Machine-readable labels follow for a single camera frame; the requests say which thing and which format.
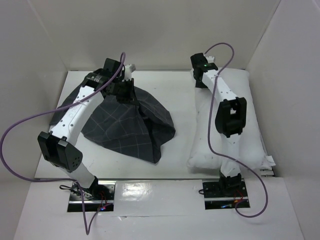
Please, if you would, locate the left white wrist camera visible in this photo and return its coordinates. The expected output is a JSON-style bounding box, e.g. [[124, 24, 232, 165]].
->
[[121, 64, 136, 82]]

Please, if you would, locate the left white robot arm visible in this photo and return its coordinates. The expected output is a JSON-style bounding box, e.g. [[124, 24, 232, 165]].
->
[[37, 58, 138, 200]]

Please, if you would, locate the dark grey checked pillowcase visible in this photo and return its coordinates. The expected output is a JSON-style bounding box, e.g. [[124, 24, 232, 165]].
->
[[49, 84, 177, 165]]

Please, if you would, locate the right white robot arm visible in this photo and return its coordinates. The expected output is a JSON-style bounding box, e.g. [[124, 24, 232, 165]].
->
[[190, 53, 247, 196]]

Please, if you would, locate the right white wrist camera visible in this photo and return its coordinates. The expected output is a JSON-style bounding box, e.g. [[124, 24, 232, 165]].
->
[[205, 55, 215, 63]]

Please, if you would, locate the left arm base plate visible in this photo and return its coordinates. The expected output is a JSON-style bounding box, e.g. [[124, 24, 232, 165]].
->
[[59, 180, 116, 213]]

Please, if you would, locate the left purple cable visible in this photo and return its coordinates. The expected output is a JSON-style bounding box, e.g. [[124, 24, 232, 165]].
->
[[0, 51, 126, 236]]

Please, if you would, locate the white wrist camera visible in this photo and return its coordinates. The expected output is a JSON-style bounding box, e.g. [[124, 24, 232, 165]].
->
[[205, 55, 215, 63], [121, 64, 136, 82]]

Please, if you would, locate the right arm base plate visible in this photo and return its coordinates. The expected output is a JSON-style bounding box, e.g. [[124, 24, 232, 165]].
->
[[198, 180, 250, 210]]

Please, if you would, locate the white pillow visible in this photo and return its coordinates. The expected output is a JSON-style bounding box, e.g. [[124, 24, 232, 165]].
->
[[187, 68, 275, 170]]

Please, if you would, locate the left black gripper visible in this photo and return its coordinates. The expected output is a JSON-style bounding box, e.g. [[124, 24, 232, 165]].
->
[[112, 77, 139, 106]]

